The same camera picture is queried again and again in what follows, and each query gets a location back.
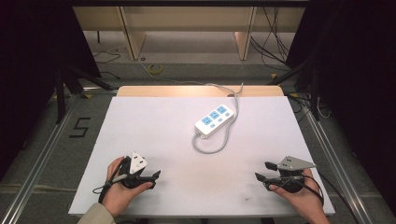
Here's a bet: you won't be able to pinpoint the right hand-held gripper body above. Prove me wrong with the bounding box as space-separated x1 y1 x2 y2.
276 155 318 194

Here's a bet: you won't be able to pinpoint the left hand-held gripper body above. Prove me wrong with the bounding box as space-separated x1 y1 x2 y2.
119 151 149 189

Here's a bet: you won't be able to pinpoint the person's left hand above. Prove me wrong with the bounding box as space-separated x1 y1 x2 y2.
102 156 154 219

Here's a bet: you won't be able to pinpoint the person's right hand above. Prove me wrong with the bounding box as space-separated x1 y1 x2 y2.
268 168 325 224

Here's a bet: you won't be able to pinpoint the white board table cover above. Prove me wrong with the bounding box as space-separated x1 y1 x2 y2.
67 95 336 218

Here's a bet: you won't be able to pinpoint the white power strip blue sockets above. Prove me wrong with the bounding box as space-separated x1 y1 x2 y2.
194 104 235 140

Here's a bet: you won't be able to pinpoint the yellow tape roll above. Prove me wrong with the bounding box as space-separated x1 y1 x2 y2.
147 63 163 76

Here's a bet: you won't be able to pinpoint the black metal stand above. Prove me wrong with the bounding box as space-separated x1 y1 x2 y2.
53 64 116 125

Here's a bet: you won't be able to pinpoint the black curtain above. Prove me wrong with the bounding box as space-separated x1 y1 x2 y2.
284 0 396 216
0 0 102 181

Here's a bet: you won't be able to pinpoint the light wooden bench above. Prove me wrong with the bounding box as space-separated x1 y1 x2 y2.
72 6 306 62

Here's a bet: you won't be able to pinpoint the aluminium floor rail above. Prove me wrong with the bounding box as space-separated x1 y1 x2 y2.
0 92 82 224
302 105 376 224

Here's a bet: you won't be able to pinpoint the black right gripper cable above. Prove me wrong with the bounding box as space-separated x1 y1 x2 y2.
270 170 360 224

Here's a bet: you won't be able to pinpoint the grey power strip cable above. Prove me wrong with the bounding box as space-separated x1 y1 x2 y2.
191 81 245 155

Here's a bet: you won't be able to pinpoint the thin black floor cable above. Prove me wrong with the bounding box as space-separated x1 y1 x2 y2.
92 50 122 80

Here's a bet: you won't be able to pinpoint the bundle of black cables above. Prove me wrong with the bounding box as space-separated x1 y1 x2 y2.
249 6 291 67

